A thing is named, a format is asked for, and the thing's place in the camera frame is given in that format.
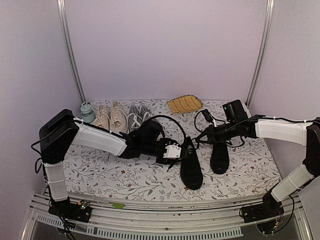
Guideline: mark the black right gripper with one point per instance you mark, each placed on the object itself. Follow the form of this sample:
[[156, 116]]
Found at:
[[212, 134]]

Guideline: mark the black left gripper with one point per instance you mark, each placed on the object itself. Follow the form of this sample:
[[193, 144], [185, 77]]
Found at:
[[168, 162]]

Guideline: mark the black canvas sneaker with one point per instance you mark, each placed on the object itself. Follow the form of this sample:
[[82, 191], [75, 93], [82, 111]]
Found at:
[[219, 160], [190, 169]]

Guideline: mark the black front canvas sneaker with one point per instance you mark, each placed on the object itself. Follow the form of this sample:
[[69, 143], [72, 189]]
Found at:
[[190, 169]]

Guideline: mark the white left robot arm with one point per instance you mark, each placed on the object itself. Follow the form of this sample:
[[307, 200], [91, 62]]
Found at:
[[64, 130]]

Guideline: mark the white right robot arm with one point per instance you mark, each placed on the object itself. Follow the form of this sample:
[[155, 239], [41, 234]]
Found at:
[[238, 124]]

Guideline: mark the grey sneaker left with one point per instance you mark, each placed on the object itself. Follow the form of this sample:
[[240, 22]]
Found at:
[[135, 117]]

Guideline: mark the grey sneaker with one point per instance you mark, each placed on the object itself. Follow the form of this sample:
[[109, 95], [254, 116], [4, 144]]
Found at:
[[145, 113], [135, 117]]

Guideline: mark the grey sneaker right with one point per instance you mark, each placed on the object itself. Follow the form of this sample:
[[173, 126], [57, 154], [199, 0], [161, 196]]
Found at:
[[145, 113]]

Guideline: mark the floral tablecloth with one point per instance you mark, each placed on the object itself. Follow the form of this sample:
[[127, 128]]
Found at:
[[252, 171]]

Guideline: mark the beige sneaker right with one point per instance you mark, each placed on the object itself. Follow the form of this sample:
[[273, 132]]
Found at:
[[119, 120]]

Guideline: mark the beige sneaker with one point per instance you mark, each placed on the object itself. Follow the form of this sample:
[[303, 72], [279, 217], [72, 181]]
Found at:
[[102, 119], [119, 120]]

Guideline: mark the woven bamboo tray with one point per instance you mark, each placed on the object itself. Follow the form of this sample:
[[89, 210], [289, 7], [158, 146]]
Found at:
[[185, 104]]

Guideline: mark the beige sneaker left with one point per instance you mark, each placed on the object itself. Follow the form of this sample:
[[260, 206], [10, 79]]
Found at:
[[102, 119]]

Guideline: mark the green tape piece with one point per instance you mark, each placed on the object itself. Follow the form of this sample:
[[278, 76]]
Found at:
[[117, 205]]

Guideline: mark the pale green small jar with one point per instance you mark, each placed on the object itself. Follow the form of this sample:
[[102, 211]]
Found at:
[[87, 112]]

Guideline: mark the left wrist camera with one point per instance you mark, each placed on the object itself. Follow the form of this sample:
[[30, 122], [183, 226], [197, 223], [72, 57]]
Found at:
[[172, 151]]

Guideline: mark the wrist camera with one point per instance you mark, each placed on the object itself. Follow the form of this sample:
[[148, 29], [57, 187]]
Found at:
[[208, 117], [172, 151]]

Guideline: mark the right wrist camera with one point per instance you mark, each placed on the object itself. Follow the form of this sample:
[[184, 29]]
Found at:
[[208, 117]]

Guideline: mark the aluminium front rail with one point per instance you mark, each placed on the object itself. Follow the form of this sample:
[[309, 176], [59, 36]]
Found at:
[[185, 220]]

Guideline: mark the aluminium frame post right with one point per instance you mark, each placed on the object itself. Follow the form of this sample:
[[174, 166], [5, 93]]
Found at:
[[267, 24]]

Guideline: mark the aluminium frame post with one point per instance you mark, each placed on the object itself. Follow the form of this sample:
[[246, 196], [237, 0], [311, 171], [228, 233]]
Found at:
[[267, 24], [61, 7]]

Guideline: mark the aluminium frame post left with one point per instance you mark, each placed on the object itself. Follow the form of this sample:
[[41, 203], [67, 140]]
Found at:
[[61, 7]]

